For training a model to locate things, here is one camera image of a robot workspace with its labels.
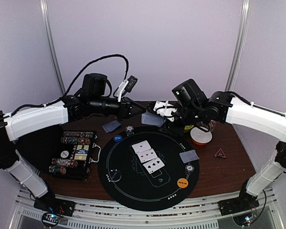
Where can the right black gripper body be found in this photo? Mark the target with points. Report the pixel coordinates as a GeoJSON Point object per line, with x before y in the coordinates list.
{"type": "Point", "coordinates": [181, 119]}

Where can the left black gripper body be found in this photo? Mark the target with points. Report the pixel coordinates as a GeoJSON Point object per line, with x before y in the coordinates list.
{"type": "Point", "coordinates": [124, 103]}

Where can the grey playing card deck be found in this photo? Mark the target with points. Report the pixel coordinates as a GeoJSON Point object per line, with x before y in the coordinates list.
{"type": "Point", "coordinates": [152, 119]}

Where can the poker chip stack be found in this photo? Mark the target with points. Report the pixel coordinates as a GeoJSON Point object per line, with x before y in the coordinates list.
{"type": "Point", "coordinates": [129, 130]}
{"type": "Point", "coordinates": [189, 169]}

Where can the single grey card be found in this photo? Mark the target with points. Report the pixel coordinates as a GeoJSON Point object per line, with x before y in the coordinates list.
{"type": "Point", "coordinates": [111, 126]}

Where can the face-up red card top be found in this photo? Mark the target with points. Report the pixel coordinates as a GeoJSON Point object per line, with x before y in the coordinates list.
{"type": "Point", "coordinates": [141, 146]}

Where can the face-up red card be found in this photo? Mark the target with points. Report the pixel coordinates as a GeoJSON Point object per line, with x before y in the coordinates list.
{"type": "Point", "coordinates": [147, 155]}
{"type": "Point", "coordinates": [141, 146]}

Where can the blue small blind button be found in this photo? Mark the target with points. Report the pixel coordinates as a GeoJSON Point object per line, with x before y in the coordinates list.
{"type": "Point", "coordinates": [118, 138]}

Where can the face-up spades card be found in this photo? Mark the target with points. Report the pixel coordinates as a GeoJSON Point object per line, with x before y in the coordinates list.
{"type": "Point", "coordinates": [153, 165]}

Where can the red black triangle button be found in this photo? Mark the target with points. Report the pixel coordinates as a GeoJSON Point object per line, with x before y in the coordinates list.
{"type": "Point", "coordinates": [220, 153]}

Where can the orange big blind button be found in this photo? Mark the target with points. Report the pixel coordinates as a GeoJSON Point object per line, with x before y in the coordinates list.
{"type": "Point", "coordinates": [182, 183]}

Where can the clear acrylic dealer puck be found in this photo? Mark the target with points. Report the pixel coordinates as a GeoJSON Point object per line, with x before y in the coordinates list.
{"type": "Point", "coordinates": [114, 175]}

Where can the poker chip row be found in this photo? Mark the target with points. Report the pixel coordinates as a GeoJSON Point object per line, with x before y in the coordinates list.
{"type": "Point", "coordinates": [64, 162]}
{"type": "Point", "coordinates": [79, 134]}
{"type": "Point", "coordinates": [76, 140]}
{"type": "Point", "coordinates": [54, 169]}

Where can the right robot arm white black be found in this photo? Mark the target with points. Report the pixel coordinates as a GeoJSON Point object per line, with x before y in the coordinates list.
{"type": "Point", "coordinates": [195, 108]}

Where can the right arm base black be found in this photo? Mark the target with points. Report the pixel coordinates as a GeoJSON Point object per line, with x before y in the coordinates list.
{"type": "Point", "coordinates": [241, 203]}

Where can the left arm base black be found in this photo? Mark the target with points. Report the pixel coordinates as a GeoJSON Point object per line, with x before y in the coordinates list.
{"type": "Point", "coordinates": [50, 203]}

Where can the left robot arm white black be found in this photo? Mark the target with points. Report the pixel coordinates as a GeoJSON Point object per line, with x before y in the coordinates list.
{"type": "Point", "coordinates": [89, 100]}

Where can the green bowl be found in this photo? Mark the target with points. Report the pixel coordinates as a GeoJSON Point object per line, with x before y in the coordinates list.
{"type": "Point", "coordinates": [187, 128]}

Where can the white orange bowl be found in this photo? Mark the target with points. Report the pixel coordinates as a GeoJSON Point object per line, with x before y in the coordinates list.
{"type": "Point", "coordinates": [200, 136]}

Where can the white decorated mug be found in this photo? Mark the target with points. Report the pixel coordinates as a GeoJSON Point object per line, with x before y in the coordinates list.
{"type": "Point", "coordinates": [212, 125]}

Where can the black round poker mat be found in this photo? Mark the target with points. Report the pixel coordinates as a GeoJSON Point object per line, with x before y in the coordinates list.
{"type": "Point", "coordinates": [138, 189]}

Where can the boxed playing card deck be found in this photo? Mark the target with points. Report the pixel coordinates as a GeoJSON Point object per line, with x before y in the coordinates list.
{"type": "Point", "coordinates": [80, 152]}

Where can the black poker chip case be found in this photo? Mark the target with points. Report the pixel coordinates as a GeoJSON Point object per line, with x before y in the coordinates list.
{"type": "Point", "coordinates": [40, 147]}

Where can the white dealer button in case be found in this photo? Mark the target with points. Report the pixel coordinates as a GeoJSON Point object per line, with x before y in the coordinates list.
{"type": "Point", "coordinates": [64, 154]}

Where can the right circuit board with LEDs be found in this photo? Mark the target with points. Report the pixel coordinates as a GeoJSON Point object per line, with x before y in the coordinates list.
{"type": "Point", "coordinates": [244, 220]}

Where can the circuit board with leds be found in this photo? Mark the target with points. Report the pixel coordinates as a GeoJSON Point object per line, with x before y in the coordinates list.
{"type": "Point", "coordinates": [49, 219]}
{"type": "Point", "coordinates": [244, 220]}

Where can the left circuit board with LEDs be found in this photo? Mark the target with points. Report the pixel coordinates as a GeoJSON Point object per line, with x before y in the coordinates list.
{"type": "Point", "coordinates": [49, 219]}

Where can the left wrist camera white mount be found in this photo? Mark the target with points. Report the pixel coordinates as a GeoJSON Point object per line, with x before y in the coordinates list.
{"type": "Point", "coordinates": [125, 87]}

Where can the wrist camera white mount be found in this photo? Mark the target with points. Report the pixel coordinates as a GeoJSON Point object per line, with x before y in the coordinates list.
{"type": "Point", "coordinates": [125, 87]}
{"type": "Point", "coordinates": [163, 109]}

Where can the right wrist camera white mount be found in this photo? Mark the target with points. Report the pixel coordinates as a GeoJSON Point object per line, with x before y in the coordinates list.
{"type": "Point", "coordinates": [163, 109]}

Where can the right aluminium frame post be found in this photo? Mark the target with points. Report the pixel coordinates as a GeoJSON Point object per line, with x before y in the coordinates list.
{"type": "Point", "coordinates": [240, 41]}

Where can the front aluminium rail frame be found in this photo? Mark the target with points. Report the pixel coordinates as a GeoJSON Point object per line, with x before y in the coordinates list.
{"type": "Point", "coordinates": [95, 210]}

